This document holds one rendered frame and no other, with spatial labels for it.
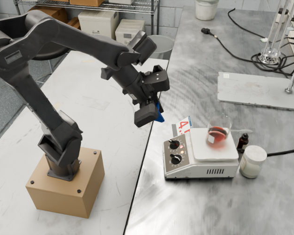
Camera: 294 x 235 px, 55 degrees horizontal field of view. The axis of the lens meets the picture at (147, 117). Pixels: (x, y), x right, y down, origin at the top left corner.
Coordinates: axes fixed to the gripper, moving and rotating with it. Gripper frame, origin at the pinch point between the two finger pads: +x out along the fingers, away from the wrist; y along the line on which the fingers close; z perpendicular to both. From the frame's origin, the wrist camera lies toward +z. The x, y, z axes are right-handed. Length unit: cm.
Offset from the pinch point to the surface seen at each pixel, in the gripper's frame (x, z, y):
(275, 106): 39, 28, 21
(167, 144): 13.5, -4.9, -0.5
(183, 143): 13.9, 0.3, -2.4
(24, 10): -18, -164, 277
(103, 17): 27, -70, 214
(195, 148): 13.3, 4.0, -6.5
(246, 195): 28.2, 10.0, -16.2
